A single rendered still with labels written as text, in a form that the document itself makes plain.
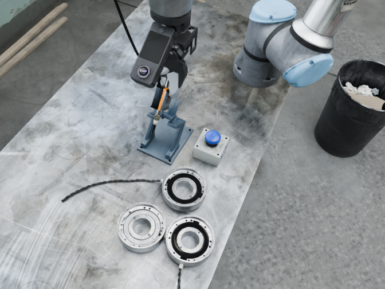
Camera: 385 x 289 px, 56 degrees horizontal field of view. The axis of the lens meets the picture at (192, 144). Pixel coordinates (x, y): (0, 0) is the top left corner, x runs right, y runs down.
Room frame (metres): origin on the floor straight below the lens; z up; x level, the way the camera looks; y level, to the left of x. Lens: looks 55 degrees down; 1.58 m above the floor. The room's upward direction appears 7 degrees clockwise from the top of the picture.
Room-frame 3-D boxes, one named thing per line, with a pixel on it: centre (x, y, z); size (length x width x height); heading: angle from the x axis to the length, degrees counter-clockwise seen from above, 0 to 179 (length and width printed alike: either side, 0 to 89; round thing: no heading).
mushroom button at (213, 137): (0.53, -0.05, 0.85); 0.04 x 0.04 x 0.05
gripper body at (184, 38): (0.56, 0.06, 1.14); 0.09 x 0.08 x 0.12; 159
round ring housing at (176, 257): (0.28, -0.02, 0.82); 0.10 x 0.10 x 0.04
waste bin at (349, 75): (1.28, -0.81, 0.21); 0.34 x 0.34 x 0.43
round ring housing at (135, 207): (0.30, 0.09, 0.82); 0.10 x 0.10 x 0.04
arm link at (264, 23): (0.86, -0.18, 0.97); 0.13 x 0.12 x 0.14; 32
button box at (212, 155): (0.54, -0.05, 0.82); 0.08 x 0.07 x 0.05; 161
